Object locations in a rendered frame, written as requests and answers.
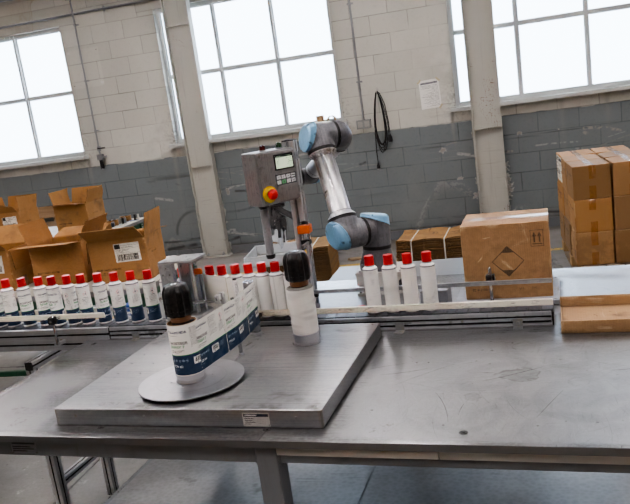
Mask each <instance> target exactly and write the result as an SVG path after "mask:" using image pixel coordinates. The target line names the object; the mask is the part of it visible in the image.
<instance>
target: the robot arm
mask: <svg viewBox="0 0 630 504"><path fill-rule="evenodd" d="M351 140H352V133H351V130H350V128H349V127H348V125H347V124H345V123H344V122H342V121H339V120H332V121H322V122H312V123H306V124H304V125H303V126H302V128H301V130H300V133H299V146H300V149H301V150H302V151H303V152H305V153H307V152H308V156H309V158H310V159H311V161H310V163H309V164H308V165H307V166H306V168H302V169H301V173H302V180H303V183H302V184H303V185H306V184H315V183H318V182H320V183H321V186H322V190H323V193H324V197H325V200H326V203H327V207H328V210H329V213H330V217H329V219H328V224H327V225H326V229H325V230H326V232H325V233H326V237H327V240H328V242H329V244H330V245H331V246H332V247H333V248H334V249H336V250H348V249H351V248H356V247H361V246H363V253H362V258H361V262H360V270H361V271H363V270H362V269H363V268H364V266H365V265H364V256H365V255H370V254H371V255H373V258H374V265H375V266H377V269H378V272H382V270H381V268H382V266H383V265H384V264H383V254H387V253H391V254H392V257H393V264H394V265H395V266H396V268H397V262H396V259H395V257H394V254H393V252H392V249H391V236H390V223H389V216H388V215H387V214H385V213H361V214H360V218H357V216H356V213H355V211H353V210H351V209H350V206H349V202H348V199H347V196H346V192H345V189H344V186H343V182H342V179H341V176H340V173H339V169H338V166H337V163H336V159H335V158H336V157H337V156H338V154H339V153H341V152H344V151H345V150H346V149H347V148H348V146H349V145H350V143H351ZM284 206H285V202H282V203H278V204H274V205H270V206H268V212H269V213H268V214H269V220H270V226H271V229H273V230H275V234H274V235H273V236H272V239H273V242H278V243H279V245H280V248H281V249H282V248H283V246H284V243H286V238H287V222H286V218H285V217H286V216H287V217H289V218H291V219H292V220H293V218H292V212H290V211H288V210H286V209H284V208H283V207H284ZM281 213H282V214H281Z"/></svg>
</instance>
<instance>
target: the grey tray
mask: <svg viewBox="0 0 630 504"><path fill-rule="evenodd" d="M273 245H274V247H273V248H274V253H275V255H276V256H275V258H274V259H267V258H266V247H265V245H258V246H255V247H254V248H253V249H252V250H251V251H250V252H249V253H248V254H247V255H246V256H245V257H244V263H248V262H250V263H252V267H253V268H257V266H256V263H257V262H265V264H266V267H270V262H271V261H279V266H282V265H283V256H284V254H285V253H286V252H288V251H292V250H297V246H296V241H295V242H286V243H284V246H283V248H282V249H281V248H280V245H279V243H277V244H273Z"/></svg>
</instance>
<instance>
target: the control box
mask: <svg viewBox="0 0 630 504"><path fill-rule="evenodd" d="M287 152H292V155H293V162H294V167H293V168H288V169H283V170H278V171H275V165H274V159H273V155H277V154H282V153H287ZM241 159H242V166H243V172H244V179H245V185H246V191H247V198H248V204H249V206H253V207H265V206H270V205H274V204H278V203H282V202H287V201H291V200H295V199H299V197H300V192H299V185H298V178H297V171H296V164H295V156H294V149H293V148H292V147H285V148H281V149H275V148H272V149H267V150H266V151H264V152H259V151H255V152H250V153H244V154H241ZM293 171H295V172H296V179H297V182H293V183H289V184H284V185H280V186H277V184H276V177H275V175H278V174H283V173H288V172H293ZM271 189H275V190H277V192H278V197H277V199H275V200H271V199H269V197H268V195H267V194H268V192H269V190H271Z"/></svg>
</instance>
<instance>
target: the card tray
mask: <svg viewBox="0 0 630 504"><path fill-rule="evenodd" d="M560 307H561V332H562V334H565V333H601V332H630V293H629V294H606V295H583V296H560Z"/></svg>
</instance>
